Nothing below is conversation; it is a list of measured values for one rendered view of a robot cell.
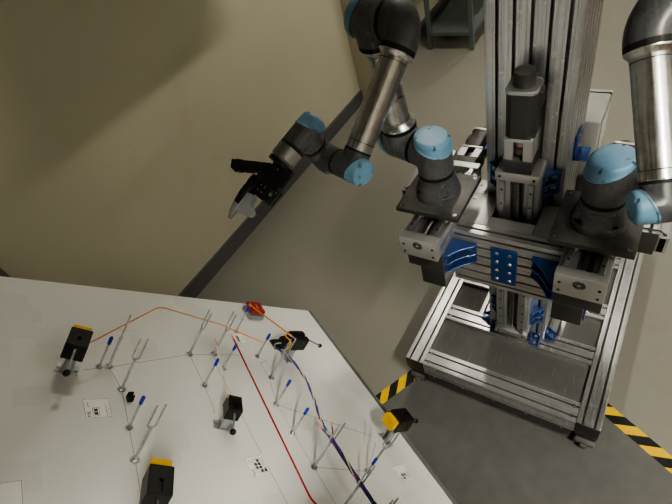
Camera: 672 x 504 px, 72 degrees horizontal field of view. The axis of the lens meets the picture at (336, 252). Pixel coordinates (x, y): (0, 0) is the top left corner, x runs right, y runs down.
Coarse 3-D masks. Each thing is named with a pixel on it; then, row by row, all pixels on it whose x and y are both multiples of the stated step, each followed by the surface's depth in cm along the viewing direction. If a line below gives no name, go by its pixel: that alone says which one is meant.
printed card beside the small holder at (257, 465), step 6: (252, 456) 102; (258, 456) 103; (246, 462) 100; (252, 462) 100; (258, 462) 101; (264, 462) 102; (252, 468) 99; (258, 468) 100; (264, 468) 101; (252, 474) 98; (258, 474) 98; (264, 474) 99
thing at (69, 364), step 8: (72, 328) 96; (80, 328) 97; (72, 336) 94; (80, 336) 95; (88, 336) 96; (72, 344) 92; (80, 344) 93; (88, 344) 94; (64, 352) 92; (72, 352) 93; (80, 352) 93; (72, 360) 91; (80, 360) 94; (56, 368) 96; (64, 368) 96; (72, 368) 96; (64, 376) 89
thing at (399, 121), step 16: (352, 0) 125; (368, 0) 121; (384, 0) 118; (352, 16) 124; (368, 16) 120; (352, 32) 128; (368, 32) 123; (368, 48) 128; (400, 96) 141; (400, 112) 145; (384, 128) 151; (400, 128) 148; (416, 128) 151; (384, 144) 157; (400, 144) 151
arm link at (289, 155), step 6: (282, 144) 125; (276, 150) 125; (282, 150) 124; (288, 150) 124; (294, 150) 125; (282, 156) 124; (288, 156) 125; (294, 156) 125; (300, 156) 127; (288, 162) 125; (294, 162) 126
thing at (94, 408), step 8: (88, 400) 93; (96, 400) 94; (104, 400) 95; (88, 408) 92; (96, 408) 93; (104, 408) 94; (88, 416) 90; (96, 416) 91; (104, 416) 92; (112, 416) 93
